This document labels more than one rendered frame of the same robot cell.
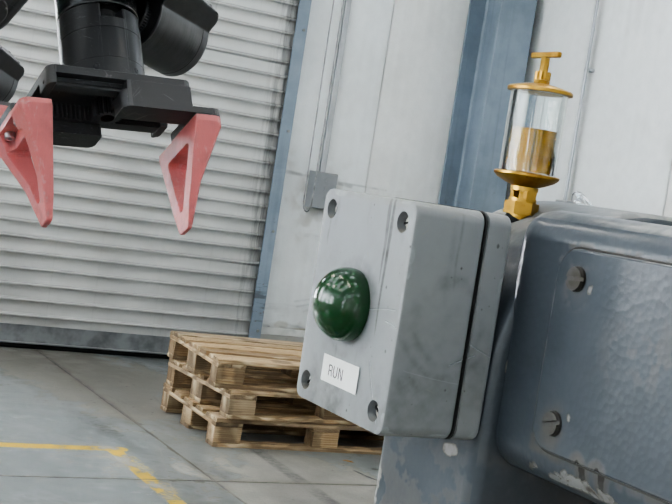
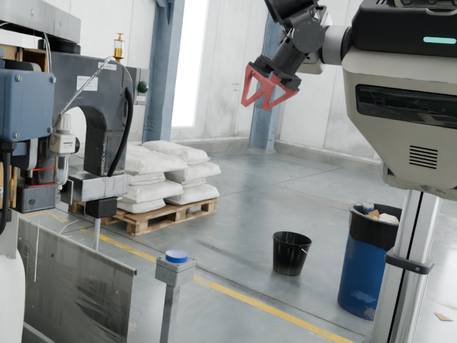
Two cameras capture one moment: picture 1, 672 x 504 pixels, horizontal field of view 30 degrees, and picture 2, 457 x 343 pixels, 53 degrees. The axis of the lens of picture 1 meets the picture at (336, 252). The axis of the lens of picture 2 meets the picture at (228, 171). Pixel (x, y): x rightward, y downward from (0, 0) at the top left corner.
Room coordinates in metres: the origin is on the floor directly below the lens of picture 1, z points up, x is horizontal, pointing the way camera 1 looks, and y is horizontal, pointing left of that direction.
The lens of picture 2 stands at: (1.66, -0.36, 1.33)
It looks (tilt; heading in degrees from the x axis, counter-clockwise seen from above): 11 degrees down; 151
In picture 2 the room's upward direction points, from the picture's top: 8 degrees clockwise
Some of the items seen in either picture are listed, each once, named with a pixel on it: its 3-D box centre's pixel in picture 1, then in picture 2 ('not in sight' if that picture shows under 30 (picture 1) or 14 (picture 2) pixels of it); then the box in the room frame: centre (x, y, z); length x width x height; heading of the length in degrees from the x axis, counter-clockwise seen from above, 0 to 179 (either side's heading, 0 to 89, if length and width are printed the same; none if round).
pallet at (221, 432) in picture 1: (292, 419); not in sight; (6.60, 0.09, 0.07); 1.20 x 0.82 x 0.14; 116
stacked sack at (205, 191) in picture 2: not in sight; (185, 192); (-2.37, 1.45, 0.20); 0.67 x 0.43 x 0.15; 118
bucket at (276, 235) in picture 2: not in sight; (289, 254); (-0.92, 1.70, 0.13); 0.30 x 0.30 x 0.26
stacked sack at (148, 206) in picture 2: not in sight; (124, 196); (-2.21, 0.78, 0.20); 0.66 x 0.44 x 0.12; 28
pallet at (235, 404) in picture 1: (300, 392); not in sight; (6.61, 0.07, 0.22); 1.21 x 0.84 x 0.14; 118
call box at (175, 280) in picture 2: not in sight; (175, 269); (0.58, 0.12, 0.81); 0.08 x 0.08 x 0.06; 28
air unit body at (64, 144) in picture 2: not in sight; (62, 152); (0.69, -0.21, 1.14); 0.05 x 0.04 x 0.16; 118
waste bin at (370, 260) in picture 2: not in sight; (377, 260); (-0.30, 1.93, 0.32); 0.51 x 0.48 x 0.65; 118
